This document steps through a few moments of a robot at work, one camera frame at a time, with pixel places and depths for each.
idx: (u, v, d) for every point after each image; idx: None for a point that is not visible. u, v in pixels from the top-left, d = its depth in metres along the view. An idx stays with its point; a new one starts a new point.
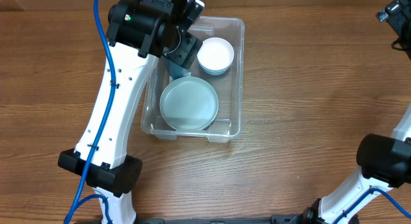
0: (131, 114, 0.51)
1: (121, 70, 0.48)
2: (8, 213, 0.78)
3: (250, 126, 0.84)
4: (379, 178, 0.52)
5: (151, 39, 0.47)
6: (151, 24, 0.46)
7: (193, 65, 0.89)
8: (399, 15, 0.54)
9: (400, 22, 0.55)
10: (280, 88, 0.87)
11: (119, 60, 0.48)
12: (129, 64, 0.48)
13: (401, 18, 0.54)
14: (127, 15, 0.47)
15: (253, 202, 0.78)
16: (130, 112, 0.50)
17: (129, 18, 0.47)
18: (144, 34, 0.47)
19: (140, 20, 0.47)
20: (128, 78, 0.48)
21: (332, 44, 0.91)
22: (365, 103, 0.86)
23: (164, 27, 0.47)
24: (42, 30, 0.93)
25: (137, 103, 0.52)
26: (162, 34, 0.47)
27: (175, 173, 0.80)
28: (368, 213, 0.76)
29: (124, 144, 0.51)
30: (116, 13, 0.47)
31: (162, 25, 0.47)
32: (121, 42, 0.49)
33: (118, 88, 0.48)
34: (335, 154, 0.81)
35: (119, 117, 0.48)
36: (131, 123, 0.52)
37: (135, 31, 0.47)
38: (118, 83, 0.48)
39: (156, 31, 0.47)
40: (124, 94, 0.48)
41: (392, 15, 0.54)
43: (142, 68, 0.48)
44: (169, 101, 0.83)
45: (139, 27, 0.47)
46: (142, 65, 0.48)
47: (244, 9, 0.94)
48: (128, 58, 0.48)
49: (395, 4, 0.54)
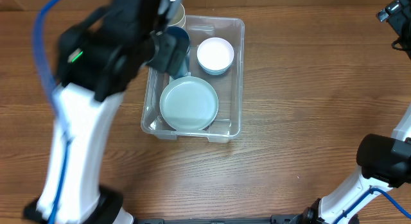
0: (95, 160, 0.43)
1: (75, 119, 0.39)
2: (8, 213, 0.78)
3: (250, 126, 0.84)
4: (379, 178, 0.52)
5: (105, 85, 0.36)
6: (107, 58, 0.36)
7: (193, 65, 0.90)
8: (399, 15, 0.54)
9: (401, 22, 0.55)
10: (280, 88, 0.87)
11: (71, 108, 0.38)
12: (81, 114, 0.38)
13: (401, 18, 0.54)
14: (76, 49, 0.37)
15: (253, 202, 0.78)
16: (94, 158, 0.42)
17: (79, 54, 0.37)
18: (98, 74, 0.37)
19: (93, 55, 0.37)
20: (84, 128, 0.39)
21: (332, 44, 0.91)
22: (365, 103, 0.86)
23: (122, 62, 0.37)
24: None
25: (102, 144, 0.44)
26: (121, 70, 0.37)
27: (175, 173, 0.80)
28: (368, 213, 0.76)
29: (92, 190, 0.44)
30: (61, 46, 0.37)
31: (121, 60, 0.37)
32: (71, 82, 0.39)
33: (74, 140, 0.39)
34: (335, 154, 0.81)
35: (81, 173, 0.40)
36: (97, 166, 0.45)
37: (87, 69, 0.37)
38: (74, 135, 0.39)
39: (113, 70, 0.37)
40: (83, 144, 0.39)
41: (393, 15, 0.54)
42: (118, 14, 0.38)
43: (101, 114, 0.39)
44: (169, 101, 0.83)
45: (93, 64, 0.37)
46: (101, 111, 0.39)
47: (244, 9, 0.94)
48: (83, 104, 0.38)
49: (395, 4, 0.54)
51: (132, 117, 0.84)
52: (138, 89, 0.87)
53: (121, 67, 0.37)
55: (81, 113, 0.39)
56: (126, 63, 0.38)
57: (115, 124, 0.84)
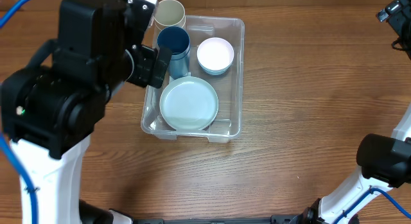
0: (69, 199, 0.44)
1: (36, 171, 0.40)
2: (8, 213, 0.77)
3: (250, 126, 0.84)
4: (379, 179, 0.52)
5: (58, 140, 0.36)
6: (58, 107, 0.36)
7: (193, 66, 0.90)
8: (399, 15, 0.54)
9: (401, 22, 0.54)
10: (281, 88, 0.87)
11: (28, 160, 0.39)
12: (44, 163, 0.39)
13: (401, 19, 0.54)
14: (19, 107, 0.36)
15: (254, 202, 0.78)
16: (67, 198, 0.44)
17: (22, 112, 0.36)
18: (49, 128, 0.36)
19: (45, 104, 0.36)
20: (45, 180, 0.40)
21: (332, 44, 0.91)
22: (366, 103, 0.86)
23: (78, 110, 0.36)
24: (42, 31, 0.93)
25: (75, 184, 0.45)
26: (75, 123, 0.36)
27: (175, 173, 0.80)
28: (368, 213, 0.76)
29: None
30: (4, 103, 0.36)
31: (74, 108, 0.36)
32: (22, 138, 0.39)
33: (39, 190, 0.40)
34: (335, 154, 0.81)
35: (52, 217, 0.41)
36: (74, 203, 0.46)
37: (35, 124, 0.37)
38: (37, 186, 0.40)
39: (67, 119, 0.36)
40: (50, 192, 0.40)
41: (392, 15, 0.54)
42: (69, 50, 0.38)
43: (60, 168, 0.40)
44: (169, 101, 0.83)
45: (43, 113, 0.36)
46: (60, 166, 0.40)
47: (244, 9, 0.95)
48: (40, 159, 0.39)
49: (395, 4, 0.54)
51: (132, 117, 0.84)
52: (138, 89, 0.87)
53: (76, 118, 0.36)
55: (45, 162, 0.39)
56: (83, 115, 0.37)
57: (115, 124, 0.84)
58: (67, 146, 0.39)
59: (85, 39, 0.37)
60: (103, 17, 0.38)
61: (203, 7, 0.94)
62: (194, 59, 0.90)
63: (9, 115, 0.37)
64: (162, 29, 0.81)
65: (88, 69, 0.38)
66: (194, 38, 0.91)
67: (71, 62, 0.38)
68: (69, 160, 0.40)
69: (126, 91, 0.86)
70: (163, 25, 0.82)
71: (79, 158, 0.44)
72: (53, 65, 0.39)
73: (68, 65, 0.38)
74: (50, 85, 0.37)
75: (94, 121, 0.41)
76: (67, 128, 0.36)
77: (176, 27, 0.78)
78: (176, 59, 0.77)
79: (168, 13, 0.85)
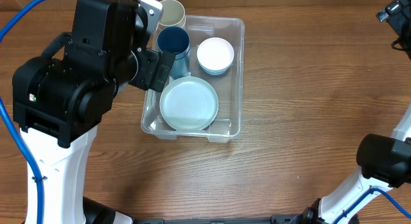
0: (75, 187, 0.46)
1: (43, 160, 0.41)
2: (8, 213, 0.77)
3: (250, 126, 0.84)
4: (379, 178, 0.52)
5: (69, 126, 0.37)
6: (69, 94, 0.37)
7: (193, 66, 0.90)
8: (399, 15, 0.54)
9: (401, 21, 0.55)
10: (280, 88, 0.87)
11: (37, 151, 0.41)
12: (52, 150, 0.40)
13: (401, 18, 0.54)
14: (31, 94, 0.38)
15: (253, 202, 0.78)
16: (74, 187, 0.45)
17: (34, 99, 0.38)
18: (61, 114, 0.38)
19: (56, 92, 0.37)
20: (53, 169, 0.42)
21: (332, 44, 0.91)
22: (365, 103, 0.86)
23: (88, 97, 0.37)
24: (42, 30, 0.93)
25: (83, 172, 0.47)
26: (85, 109, 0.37)
27: (175, 173, 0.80)
28: (368, 213, 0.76)
29: (76, 213, 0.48)
30: (17, 91, 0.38)
31: (85, 95, 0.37)
32: (33, 126, 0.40)
33: (46, 180, 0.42)
34: (335, 154, 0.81)
35: (59, 204, 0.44)
36: (81, 190, 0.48)
37: (47, 112, 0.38)
38: (44, 176, 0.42)
39: (78, 106, 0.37)
40: (57, 181, 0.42)
41: (392, 15, 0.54)
42: (83, 41, 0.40)
43: (67, 158, 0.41)
44: (169, 100, 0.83)
45: (54, 101, 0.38)
46: (67, 156, 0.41)
47: (244, 9, 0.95)
48: (48, 149, 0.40)
49: (395, 4, 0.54)
51: (132, 117, 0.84)
52: (138, 89, 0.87)
53: (86, 105, 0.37)
55: (54, 149, 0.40)
56: (94, 102, 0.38)
57: (115, 124, 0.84)
58: (77, 133, 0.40)
59: (99, 31, 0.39)
60: (117, 13, 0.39)
61: (203, 7, 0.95)
62: (194, 59, 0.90)
63: (23, 103, 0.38)
64: (162, 29, 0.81)
65: (99, 60, 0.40)
66: (194, 38, 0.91)
67: (83, 53, 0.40)
68: (77, 148, 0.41)
69: (126, 91, 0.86)
70: (164, 25, 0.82)
71: (87, 147, 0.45)
72: (67, 57, 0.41)
73: (81, 56, 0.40)
74: (63, 74, 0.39)
75: (102, 112, 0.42)
76: (78, 115, 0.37)
77: (175, 27, 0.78)
78: (176, 60, 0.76)
79: (169, 13, 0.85)
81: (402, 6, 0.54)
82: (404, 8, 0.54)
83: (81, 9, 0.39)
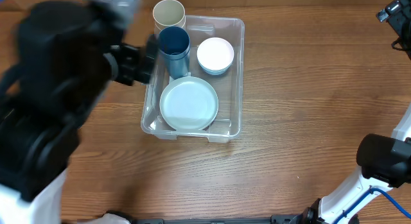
0: None
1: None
2: None
3: (250, 126, 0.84)
4: (379, 178, 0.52)
5: (26, 188, 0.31)
6: (25, 150, 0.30)
7: (193, 66, 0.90)
8: (399, 15, 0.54)
9: (401, 21, 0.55)
10: (280, 88, 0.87)
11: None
12: (8, 215, 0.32)
13: (400, 18, 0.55)
14: None
15: (254, 202, 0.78)
16: None
17: None
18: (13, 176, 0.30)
19: (9, 147, 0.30)
20: None
21: (332, 44, 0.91)
22: (365, 103, 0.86)
23: (47, 153, 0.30)
24: None
25: None
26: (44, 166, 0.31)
27: (175, 173, 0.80)
28: (368, 213, 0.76)
29: None
30: None
31: (43, 151, 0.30)
32: None
33: None
34: (335, 154, 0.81)
35: None
36: None
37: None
38: None
39: (34, 166, 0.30)
40: None
41: (392, 15, 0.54)
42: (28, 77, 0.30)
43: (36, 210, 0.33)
44: (169, 101, 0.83)
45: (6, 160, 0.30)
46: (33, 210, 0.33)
47: (244, 9, 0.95)
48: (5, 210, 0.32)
49: (394, 4, 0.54)
51: (132, 117, 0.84)
52: (138, 89, 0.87)
53: (45, 161, 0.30)
55: (8, 214, 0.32)
56: (56, 153, 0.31)
57: (115, 124, 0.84)
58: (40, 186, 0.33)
59: (43, 68, 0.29)
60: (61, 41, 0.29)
61: (203, 7, 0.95)
62: (194, 59, 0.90)
63: None
64: (162, 29, 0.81)
65: (53, 101, 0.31)
66: (194, 38, 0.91)
67: (33, 93, 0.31)
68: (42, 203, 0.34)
69: (126, 91, 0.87)
70: (163, 25, 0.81)
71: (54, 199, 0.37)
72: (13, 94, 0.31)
73: (29, 93, 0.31)
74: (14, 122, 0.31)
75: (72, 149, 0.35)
76: (35, 172, 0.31)
77: (175, 27, 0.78)
78: (176, 59, 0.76)
79: (168, 13, 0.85)
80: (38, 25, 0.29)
81: (402, 6, 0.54)
82: (404, 9, 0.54)
83: (19, 45, 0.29)
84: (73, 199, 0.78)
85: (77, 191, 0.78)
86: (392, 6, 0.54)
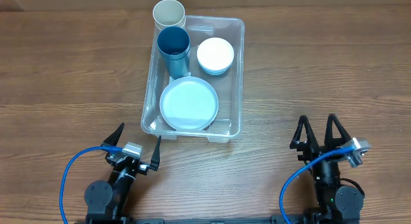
0: None
1: None
2: (8, 213, 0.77)
3: (250, 126, 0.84)
4: None
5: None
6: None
7: (193, 66, 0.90)
8: (360, 158, 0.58)
9: (359, 207, 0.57)
10: (281, 87, 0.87)
11: None
12: None
13: (358, 193, 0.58)
14: None
15: (253, 202, 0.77)
16: None
17: None
18: None
19: None
20: None
21: (332, 44, 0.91)
22: (366, 104, 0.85)
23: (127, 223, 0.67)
24: (42, 30, 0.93)
25: None
26: None
27: (175, 173, 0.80)
28: (368, 213, 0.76)
29: None
30: None
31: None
32: None
33: None
34: None
35: None
36: None
37: None
38: None
39: None
40: None
41: (314, 142, 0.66)
42: (103, 202, 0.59)
43: None
44: (169, 101, 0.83)
45: None
46: None
47: (244, 9, 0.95)
48: None
49: (332, 151, 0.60)
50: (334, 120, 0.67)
51: (132, 117, 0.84)
52: (138, 89, 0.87)
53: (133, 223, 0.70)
55: None
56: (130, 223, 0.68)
57: (115, 124, 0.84)
58: None
59: (101, 202, 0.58)
60: (97, 186, 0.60)
61: (203, 7, 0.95)
62: (194, 59, 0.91)
63: None
64: (162, 29, 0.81)
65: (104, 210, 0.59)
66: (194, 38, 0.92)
67: (96, 208, 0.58)
68: None
69: (126, 91, 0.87)
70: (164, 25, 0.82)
71: None
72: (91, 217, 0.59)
73: (96, 210, 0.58)
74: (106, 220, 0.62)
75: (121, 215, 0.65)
76: None
77: (175, 27, 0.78)
78: (176, 59, 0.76)
79: (169, 13, 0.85)
80: (92, 192, 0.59)
81: (347, 138, 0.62)
82: (351, 155, 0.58)
83: (88, 197, 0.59)
84: (74, 199, 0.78)
85: (77, 191, 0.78)
86: (300, 146, 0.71)
